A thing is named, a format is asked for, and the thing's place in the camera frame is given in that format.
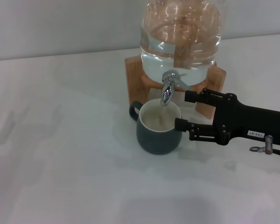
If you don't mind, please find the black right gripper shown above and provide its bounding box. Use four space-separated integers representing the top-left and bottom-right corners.
174 88 280 147

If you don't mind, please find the dark ceramic mug white inside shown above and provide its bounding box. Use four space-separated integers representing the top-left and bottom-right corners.
129 98 183 155

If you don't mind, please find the chrome faucet tap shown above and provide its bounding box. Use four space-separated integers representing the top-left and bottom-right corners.
160 69 190 106

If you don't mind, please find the clear glass water dispenser jar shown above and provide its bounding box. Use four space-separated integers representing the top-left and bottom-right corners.
139 0 224 87

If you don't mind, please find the light wooden dispenser stand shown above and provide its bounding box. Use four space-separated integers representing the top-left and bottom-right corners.
124 55 226 120

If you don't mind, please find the grey cable connector plug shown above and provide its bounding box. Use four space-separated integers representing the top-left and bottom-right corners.
249 134 280 159

